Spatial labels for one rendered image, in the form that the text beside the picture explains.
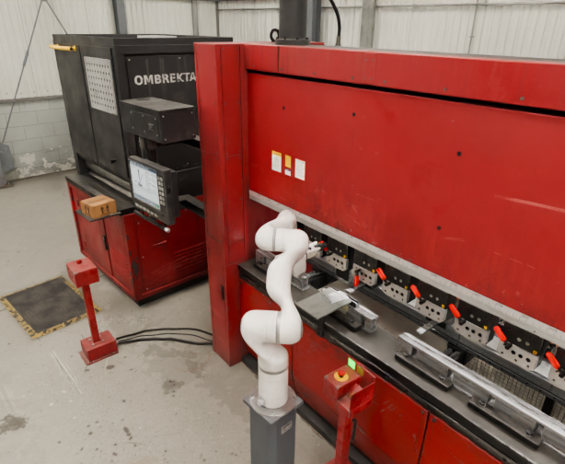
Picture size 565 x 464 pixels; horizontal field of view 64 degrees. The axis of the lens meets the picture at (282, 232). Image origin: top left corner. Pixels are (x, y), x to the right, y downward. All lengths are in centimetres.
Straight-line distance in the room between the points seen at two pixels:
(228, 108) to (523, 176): 169
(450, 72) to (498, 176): 43
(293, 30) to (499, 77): 124
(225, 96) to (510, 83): 160
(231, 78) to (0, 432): 267
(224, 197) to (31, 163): 607
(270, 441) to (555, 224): 135
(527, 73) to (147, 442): 283
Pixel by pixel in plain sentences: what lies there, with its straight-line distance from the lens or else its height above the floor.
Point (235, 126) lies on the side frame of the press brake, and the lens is 284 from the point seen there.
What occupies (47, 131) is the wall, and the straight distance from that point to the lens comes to 865.
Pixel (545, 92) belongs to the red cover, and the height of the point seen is 221.
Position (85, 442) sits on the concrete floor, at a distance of 335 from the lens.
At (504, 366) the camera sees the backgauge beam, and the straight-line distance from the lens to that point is 249.
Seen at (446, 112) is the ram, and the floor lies 210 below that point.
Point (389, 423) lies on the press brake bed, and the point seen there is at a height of 53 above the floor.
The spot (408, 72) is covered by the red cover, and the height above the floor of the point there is 223.
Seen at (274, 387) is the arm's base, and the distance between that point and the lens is 184.
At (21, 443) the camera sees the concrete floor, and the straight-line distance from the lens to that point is 351.
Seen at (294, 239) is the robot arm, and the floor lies 160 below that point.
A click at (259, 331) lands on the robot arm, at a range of 168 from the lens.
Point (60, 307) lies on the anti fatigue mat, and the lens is 466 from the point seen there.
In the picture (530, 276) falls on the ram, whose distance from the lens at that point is 191.
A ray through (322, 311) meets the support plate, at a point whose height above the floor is 100.
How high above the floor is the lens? 240
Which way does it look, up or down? 25 degrees down
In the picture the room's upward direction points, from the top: 1 degrees clockwise
